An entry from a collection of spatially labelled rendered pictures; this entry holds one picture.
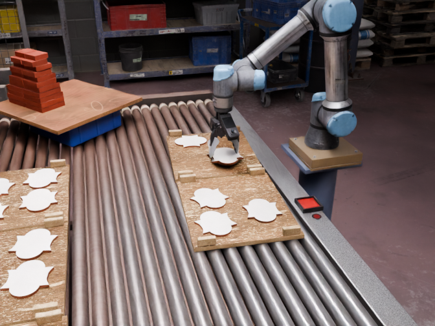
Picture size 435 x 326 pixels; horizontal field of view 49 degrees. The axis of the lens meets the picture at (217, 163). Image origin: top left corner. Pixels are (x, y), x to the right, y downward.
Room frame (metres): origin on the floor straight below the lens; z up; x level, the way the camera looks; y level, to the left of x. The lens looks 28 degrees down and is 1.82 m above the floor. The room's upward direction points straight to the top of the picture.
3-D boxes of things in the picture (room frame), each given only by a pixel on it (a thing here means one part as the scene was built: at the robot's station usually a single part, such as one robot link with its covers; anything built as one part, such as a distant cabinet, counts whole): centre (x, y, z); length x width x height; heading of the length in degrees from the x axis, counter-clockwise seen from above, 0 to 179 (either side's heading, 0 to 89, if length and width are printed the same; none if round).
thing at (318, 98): (1.91, -0.46, 1.09); 0.13 x 0.12 x 0.14; 10
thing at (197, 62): (6.08, 0.10, 0.32); 0.50 x 0.41 x 0.37; 102
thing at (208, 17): (6.06, 0.02, 0.76); 0.50 x 0.36 x 0.24; 112
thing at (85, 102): (2.12, 0.71, 1.03); 0.50 x 0.50 x 0.02; 55
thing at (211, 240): (1.15, 0.03, 0.95); 0.06 x 0.02 x 0.03; 102
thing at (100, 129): (2.06, 0.67, 0.97); 0.31 x 0.31 x 0.10; 55
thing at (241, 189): (1.37, -0.06, 0.93); 0.41 x 0.35 x 0.02; 12
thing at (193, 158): (1.78, 0.02, 0.93); 0.41 x 0.35 x 0.02; 10
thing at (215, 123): (1.71, -0.02, 1.11); 0.09 x 0.08 x 0.12; 19
